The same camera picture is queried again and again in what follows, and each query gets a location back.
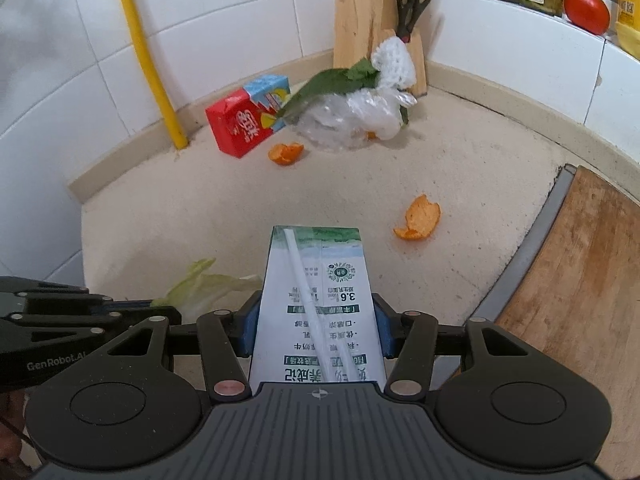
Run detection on yellow detergent bottle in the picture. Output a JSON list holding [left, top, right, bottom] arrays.
[[614, 0, 640, 61]]

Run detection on wooden knife block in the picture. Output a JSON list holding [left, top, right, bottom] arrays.
[[332, 0, 428, 97]]

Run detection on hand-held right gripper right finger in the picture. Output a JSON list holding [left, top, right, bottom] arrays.
[[372, 294, 536, 403]]

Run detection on red drink carton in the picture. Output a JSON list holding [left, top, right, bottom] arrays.
[[205, 87, 275, 159]]

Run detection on wooden cutting board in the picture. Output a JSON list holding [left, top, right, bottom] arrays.
[[492, 165, 640, 480]]

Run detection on black scissors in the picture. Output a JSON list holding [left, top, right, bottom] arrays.
[[395, 0, 437, 43]]

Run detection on dark green vegetable leaf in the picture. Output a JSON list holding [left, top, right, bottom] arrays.
[[276, 57, 382, 122]]

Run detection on red tomato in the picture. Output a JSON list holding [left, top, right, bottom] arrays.
[[563, 0, 612, 36]]

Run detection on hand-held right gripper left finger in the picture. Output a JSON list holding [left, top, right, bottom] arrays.
[[100, 302, 263, 403]]

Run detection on orange small fruit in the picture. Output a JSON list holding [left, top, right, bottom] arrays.
[[268, 142, 305, 167]]

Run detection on yellow pipe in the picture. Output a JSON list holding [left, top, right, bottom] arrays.
[[110, 0, 190, 151]]

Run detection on clear plastic bag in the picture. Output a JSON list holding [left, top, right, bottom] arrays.
[[291, 91, 366, 153]]

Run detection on white foam fruit net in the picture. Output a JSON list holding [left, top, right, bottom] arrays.
[[371, 37, 417, 92]]

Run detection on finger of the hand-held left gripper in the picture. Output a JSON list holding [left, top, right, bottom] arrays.
[[0, 275, 118, 311], [0, 304, 182, 337]]

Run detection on green white milk carton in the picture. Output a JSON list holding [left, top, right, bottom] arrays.
[[248, 225, 388, 386]]

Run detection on napa cabbage leaves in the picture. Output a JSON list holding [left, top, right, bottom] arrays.
[[151, 258, 263, 325]]

